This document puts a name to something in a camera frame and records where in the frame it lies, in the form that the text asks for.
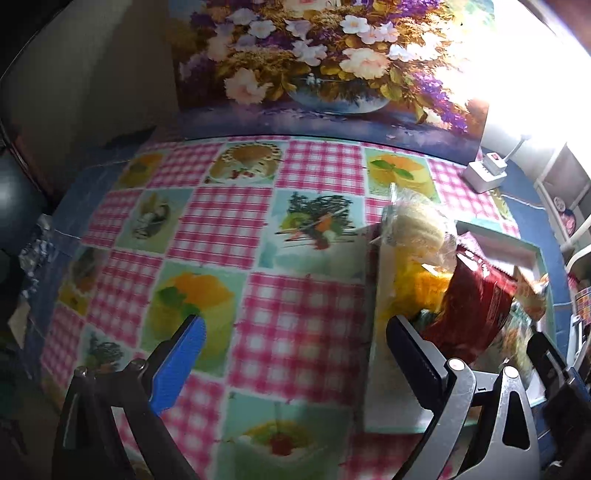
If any pink floral tin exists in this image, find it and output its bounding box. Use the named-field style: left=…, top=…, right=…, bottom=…
left=551, top=196, right=578, bottom=236

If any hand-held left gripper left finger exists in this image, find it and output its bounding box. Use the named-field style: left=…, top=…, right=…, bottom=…
left=51, top=314, right=207, bottom=480

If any crumpled foil wrapper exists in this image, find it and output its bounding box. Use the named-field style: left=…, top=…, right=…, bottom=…
left=21, top=215, right=56, bottom=287

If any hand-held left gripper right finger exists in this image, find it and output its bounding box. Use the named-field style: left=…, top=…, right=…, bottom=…
left=385, top=315, right=541, bottom=480

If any white box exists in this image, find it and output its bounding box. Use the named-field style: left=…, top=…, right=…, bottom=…
left=362, top=217, right=557, bottom=435

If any red snack packet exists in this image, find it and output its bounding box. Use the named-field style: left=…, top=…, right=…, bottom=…
left=422, top=231, right=518, bottom=365

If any pale shredded pastry packet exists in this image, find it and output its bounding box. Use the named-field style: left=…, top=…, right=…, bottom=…
left=381, top=182, right=458, bottom=259

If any white gooseneck lamp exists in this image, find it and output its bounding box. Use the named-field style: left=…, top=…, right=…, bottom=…
left=503, top=134, right=532, bottom=164

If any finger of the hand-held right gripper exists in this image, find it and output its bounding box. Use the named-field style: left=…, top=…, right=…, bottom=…
left=526, top=331, right=573, bottom=402

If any yellow snack packet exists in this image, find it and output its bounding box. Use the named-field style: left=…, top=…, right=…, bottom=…
left=392, top=256, right=455, bottom=319

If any white power strip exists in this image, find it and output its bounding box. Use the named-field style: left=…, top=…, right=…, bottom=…
left=463, top=150, right=509, bottom=192

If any white shelf rack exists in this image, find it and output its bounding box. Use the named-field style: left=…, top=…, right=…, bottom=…
left=533, top=143, right=591, bottom=259

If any pink checked tablecloth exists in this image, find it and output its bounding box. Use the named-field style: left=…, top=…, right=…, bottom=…
left=39, top=136, right=522, bottom=480

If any flower painting poster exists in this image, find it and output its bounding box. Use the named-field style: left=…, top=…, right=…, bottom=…
left=166, top=0, right=495, bottom=162

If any dark grey cabinet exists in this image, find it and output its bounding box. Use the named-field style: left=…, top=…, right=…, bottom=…
left=0, top=152, right=49, bottom=252

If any orange snack packet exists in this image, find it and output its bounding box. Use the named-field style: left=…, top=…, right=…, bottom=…
left=512, top=265, right=550, bottom=319

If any white paper slip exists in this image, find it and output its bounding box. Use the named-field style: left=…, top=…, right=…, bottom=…
left=7, top=302, right=31, bottom=347

